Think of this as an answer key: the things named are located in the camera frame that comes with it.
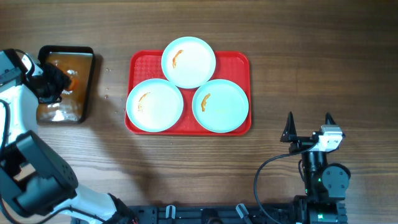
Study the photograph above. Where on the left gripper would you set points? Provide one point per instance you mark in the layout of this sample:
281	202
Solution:
58	79

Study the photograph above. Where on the black mounting rail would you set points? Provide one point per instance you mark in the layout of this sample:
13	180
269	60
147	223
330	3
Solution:
273	213

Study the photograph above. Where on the orange green sponge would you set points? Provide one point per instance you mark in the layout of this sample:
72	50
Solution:
71	81

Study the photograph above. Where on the black water basin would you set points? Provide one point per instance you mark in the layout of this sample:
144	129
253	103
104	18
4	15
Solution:
69	59

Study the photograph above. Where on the light blue plate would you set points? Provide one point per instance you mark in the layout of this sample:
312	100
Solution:
220	106
188	62
154	105

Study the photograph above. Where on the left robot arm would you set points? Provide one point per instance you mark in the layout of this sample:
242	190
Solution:
35	180

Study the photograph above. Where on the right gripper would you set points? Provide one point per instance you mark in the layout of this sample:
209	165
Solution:
290	135

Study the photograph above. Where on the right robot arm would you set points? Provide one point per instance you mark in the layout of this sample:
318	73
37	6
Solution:
325	184

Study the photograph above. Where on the red plastic tray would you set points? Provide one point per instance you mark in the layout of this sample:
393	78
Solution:
230	65

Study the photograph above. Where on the light blue plate top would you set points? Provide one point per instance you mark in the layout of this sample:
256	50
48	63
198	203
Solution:
188	62

